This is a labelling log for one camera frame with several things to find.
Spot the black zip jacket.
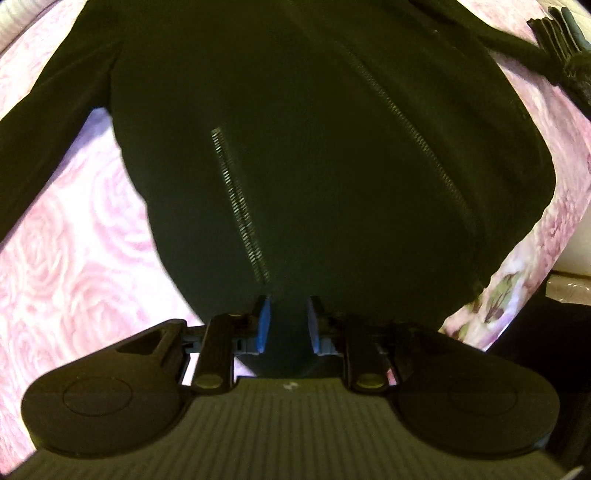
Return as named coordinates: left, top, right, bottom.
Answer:
left=1, top=1, right=590, bottom=376

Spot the pink rose bedspread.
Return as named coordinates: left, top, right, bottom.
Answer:
left=0, top=0, right=591, bottom=462

